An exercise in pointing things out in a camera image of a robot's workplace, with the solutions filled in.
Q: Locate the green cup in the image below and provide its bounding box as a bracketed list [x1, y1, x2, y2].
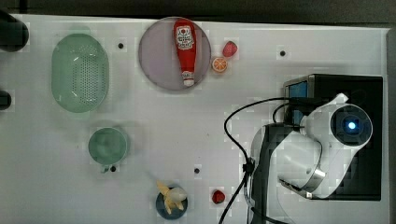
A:
[88, 127, 128, 165]

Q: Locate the small black cylinder post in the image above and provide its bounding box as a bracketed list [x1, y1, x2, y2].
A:
[0, 91, 12, 110]

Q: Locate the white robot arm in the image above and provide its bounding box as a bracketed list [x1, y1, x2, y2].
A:
[244, 93, 374, 224]

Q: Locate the red plush ketchup bottle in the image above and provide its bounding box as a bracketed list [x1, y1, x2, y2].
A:
[173, 19, 196, 87]

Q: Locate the red strawberry toy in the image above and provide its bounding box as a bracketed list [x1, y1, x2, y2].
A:
[222, 41, 238, 58]
[212, 189, 226, 204]

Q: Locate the black toaster oven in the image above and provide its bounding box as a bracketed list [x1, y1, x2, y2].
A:
[284, 74, 383, 201]

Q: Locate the black cable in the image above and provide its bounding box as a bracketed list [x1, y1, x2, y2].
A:
[218, 96, 316, 224]

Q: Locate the grey round plate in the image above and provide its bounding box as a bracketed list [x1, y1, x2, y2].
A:
[138, 17, 211, 91]

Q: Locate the green perforated colander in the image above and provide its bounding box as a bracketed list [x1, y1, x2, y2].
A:
[51, 34, 109, 113]

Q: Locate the blue oven door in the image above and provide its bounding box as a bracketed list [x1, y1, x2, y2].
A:
[289, 81, 307, 125]

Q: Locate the peeled banana toy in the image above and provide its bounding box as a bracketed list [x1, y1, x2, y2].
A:
[156, 180, 187, 215]

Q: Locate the orange slice toy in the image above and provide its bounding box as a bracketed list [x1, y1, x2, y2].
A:
[211, 57, 228, 73]

